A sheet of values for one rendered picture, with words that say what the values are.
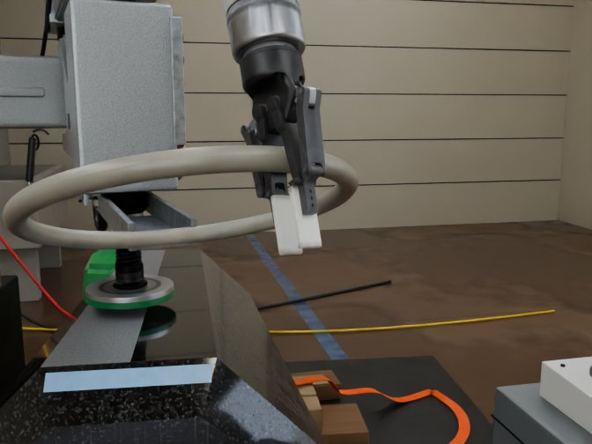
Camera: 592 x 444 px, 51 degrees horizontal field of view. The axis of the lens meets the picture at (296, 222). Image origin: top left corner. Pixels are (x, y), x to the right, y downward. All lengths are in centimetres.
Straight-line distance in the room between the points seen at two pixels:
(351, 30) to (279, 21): 617
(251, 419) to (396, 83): 599
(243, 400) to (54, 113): 117
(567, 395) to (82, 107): 111
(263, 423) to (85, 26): 91
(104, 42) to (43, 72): 67
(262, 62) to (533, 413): 77
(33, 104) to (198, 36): 462
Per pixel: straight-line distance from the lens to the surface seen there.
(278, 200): 71
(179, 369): 126
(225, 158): 67
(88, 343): 140
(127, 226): 110
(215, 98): 656
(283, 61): 72
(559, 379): 119
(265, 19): 73
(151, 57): 145
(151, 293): 151
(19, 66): 208
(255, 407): 129
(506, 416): 124
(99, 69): 143
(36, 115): 208
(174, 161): 66
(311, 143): 67
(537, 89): 783
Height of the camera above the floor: 131
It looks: 10 degrees down
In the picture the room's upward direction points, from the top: straight up
